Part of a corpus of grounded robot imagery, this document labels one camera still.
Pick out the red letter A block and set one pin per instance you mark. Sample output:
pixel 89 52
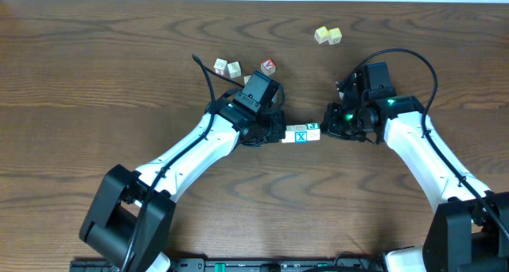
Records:
pixel 268 67

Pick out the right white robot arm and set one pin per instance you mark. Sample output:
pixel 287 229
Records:
pixel 469 231

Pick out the yellow letter block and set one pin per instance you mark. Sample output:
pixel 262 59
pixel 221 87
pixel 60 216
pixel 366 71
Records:
pixel 300 133

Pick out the white block beside red-sided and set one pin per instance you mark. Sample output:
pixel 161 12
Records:
pixel 234 69

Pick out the yellow block far left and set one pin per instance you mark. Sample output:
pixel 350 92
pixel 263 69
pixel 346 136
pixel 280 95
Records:
pixel 321 35

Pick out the white block number eight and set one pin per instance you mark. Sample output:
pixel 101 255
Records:
pixel 313 132

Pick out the white block red side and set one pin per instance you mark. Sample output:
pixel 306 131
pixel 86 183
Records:
pixel 220 67

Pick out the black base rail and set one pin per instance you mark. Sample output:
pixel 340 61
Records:
pixel 258 265

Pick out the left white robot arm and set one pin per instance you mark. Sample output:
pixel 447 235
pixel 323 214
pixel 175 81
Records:
pixel 130 216

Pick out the white block number four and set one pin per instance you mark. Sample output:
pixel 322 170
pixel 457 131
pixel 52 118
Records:
pixel 289 135

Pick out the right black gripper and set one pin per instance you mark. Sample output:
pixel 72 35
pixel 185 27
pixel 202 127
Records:
pixel 331 123

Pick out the yellow block far right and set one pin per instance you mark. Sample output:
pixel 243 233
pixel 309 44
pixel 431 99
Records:
pixel 335 36

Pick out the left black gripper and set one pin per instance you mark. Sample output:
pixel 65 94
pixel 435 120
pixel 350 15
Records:
pixel 283 124

